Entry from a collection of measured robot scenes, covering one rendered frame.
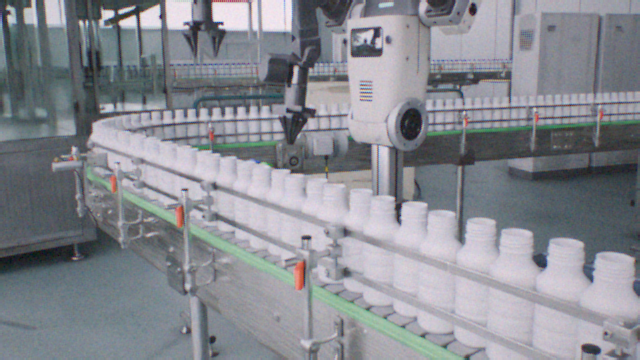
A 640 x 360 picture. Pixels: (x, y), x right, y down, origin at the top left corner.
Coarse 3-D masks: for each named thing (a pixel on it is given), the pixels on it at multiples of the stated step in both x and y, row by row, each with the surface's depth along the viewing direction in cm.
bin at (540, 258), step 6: (540, 252) 128; (534, 258) 127; (540, 258) 128; (546, 258) 127; (540, 264) 128; (546, 264) 127; (588, 270) 120; (594, 270) 119; (588, 276) 120; (636, 282) 112; (636, 288) 112
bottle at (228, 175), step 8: (224, 160) 127; (232, 160) 128; (224, 168) 127; (232, 168) 128; (224, 176) 128; (232, 176) 128; (224, 184) 127; (232, 184) 127; (216, 192) 129; (224, 200) 128; (232, 200) 128; (224, 208) 128; (232, 208) 128; (232, 216) 129; (224, 224) 129; (224, 232) 130; (232, 232) 130
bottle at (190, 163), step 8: (184, 152) 142; (192, 152) 142; (184, 160) 143; (192, 160) 142; (184, 168) 142; (192, 168) 141; (184, 184) 142; (192, 184) 142; (192, 192) 142; (192, 216) 144
